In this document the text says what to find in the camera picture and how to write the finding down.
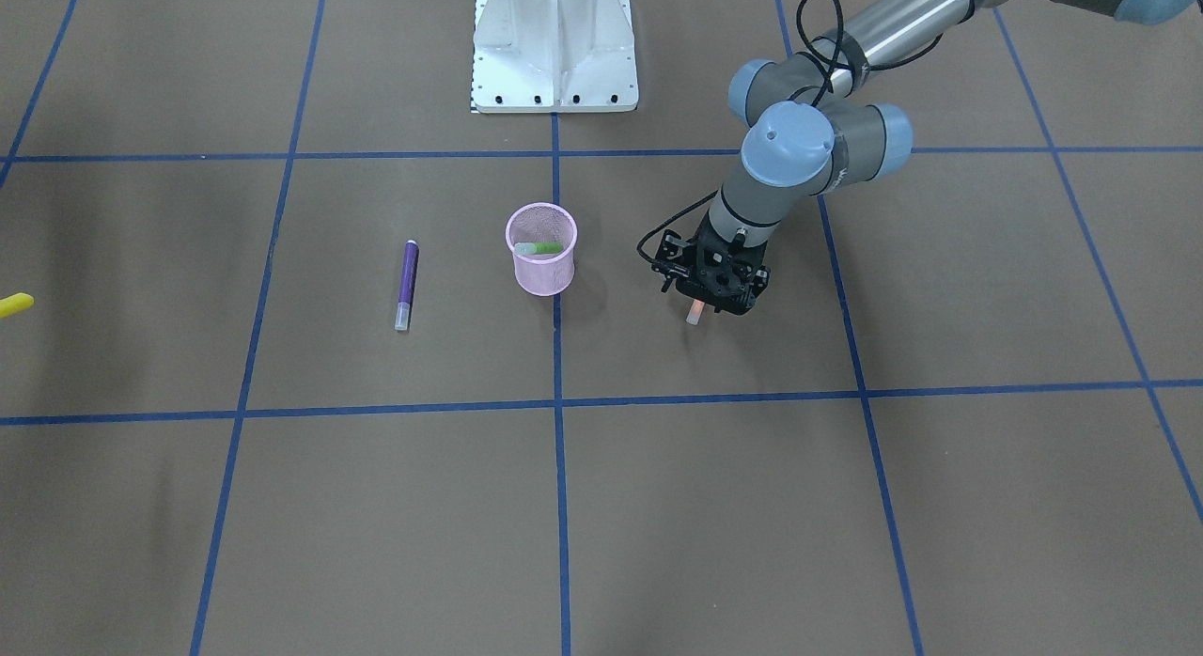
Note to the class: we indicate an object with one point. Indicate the green highlighter pen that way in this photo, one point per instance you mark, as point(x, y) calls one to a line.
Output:
point(534, 249)

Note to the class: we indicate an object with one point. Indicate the yellow highlighter pen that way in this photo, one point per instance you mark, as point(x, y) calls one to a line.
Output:
point(15, 304)

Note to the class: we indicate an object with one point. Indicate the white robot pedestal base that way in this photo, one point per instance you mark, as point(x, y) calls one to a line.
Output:
point(554, 57)

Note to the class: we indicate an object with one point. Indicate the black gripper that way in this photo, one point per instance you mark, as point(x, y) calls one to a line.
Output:
point(671, 260)

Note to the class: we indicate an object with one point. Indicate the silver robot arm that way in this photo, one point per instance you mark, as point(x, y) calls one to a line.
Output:
point(805, 138)

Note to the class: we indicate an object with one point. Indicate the orange highlighter pen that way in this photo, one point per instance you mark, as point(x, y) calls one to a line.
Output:
point(696, 309)

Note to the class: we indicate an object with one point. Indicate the purple marker pen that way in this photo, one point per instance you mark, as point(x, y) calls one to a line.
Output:
point(406, 286)

